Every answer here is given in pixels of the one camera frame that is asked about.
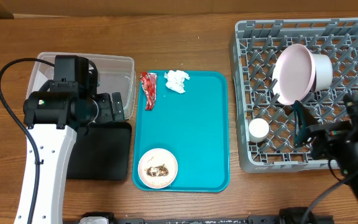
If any white round plate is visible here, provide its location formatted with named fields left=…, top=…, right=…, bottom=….
left=272, top=44, right=316, bottom=105

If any grey round bowl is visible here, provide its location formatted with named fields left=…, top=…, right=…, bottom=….
left=248, top=118, right=270, bottom=143

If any red snack wrapper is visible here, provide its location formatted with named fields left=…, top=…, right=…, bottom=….
left=140, top=72, right=158, bottom=111

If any white cup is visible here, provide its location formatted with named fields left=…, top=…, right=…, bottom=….
left=312, top=54, right=333, bottom=91

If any small dish with food scraps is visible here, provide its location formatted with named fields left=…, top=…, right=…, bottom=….
left=138, top=148, right=178, bottom=189

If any white tissue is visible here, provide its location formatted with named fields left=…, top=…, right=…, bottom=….
left=164, top=70, right=190, bottom=94

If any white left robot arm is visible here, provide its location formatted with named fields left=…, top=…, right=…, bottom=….
left=15, top=53, right=125, bottom=223

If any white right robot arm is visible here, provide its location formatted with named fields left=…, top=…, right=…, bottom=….
left=293, top=94, right=358, bottom=223

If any grey dishwasher rack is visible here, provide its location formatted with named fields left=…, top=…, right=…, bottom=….
left=229, top=17, right=358, bottom=173

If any black rectangular tray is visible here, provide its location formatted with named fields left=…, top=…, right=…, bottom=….
left=67, top=122, right=132, bottom=180

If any clear plastic bin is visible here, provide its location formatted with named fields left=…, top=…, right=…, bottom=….
left=26, top=53, right=136, bottom=119

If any teal plastic tray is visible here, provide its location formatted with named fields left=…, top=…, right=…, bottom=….
left=132, top=70, right=230, bottom=192

